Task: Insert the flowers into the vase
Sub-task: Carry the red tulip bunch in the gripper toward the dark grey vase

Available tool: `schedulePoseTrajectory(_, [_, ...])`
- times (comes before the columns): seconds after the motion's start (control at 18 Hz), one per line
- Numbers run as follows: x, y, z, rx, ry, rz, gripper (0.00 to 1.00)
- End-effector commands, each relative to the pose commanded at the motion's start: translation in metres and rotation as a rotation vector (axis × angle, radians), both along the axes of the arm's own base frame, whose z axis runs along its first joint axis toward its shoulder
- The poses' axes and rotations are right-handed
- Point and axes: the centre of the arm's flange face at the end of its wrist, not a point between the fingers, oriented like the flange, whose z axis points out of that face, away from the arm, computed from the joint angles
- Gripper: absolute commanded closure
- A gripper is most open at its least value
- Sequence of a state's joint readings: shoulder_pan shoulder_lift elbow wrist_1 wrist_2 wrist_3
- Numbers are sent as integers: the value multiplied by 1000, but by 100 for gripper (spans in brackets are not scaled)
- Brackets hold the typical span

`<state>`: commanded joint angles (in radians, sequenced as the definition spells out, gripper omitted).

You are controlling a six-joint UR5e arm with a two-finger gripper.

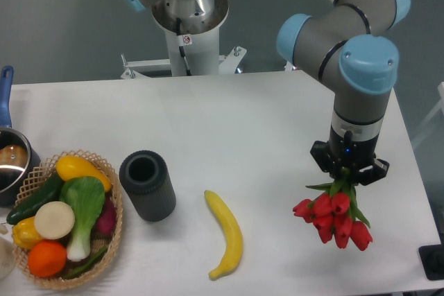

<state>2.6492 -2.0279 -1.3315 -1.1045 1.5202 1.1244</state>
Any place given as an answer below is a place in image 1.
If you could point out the green chili pepper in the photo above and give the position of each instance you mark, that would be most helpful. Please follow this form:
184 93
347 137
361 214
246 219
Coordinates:
88 265

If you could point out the purple red sweet potato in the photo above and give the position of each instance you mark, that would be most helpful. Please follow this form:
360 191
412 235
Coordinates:
106 222

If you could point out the green bok choy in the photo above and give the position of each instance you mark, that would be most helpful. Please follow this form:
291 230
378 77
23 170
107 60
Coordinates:
86 196

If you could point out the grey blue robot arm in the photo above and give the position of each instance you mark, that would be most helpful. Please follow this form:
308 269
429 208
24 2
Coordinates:
347 52

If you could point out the black device at edge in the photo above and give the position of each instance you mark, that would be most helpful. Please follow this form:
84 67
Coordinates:
431 257

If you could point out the woven wicker basket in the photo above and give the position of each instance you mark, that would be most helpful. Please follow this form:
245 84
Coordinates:
35 179

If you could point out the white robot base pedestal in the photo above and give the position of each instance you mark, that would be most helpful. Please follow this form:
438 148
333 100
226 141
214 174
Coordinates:
191 29

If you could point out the blue handled saucepan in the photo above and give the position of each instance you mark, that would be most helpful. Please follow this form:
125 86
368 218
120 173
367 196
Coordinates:
18 158

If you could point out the green cucumber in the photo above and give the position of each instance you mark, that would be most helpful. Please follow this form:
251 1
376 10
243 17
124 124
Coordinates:
48 192

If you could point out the yellow banana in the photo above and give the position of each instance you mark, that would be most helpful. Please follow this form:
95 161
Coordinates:
234 241

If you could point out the yellow squash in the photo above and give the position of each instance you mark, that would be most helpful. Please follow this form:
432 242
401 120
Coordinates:
69 167

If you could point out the dark grey ribbed vase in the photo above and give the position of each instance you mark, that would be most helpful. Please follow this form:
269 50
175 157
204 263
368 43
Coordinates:
145 178

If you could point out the white round radish slice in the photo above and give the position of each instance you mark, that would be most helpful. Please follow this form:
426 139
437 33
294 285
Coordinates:
54 220

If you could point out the orange fruit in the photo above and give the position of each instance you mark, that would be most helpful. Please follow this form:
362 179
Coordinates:
47 258

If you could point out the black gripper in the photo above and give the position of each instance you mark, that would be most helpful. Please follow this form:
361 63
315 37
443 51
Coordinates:
342 151

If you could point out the yellow bell pepper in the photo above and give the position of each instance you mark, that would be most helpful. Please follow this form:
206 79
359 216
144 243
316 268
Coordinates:
25 235

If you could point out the red tulip bouquet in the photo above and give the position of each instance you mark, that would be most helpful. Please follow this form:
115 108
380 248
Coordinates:
335 214

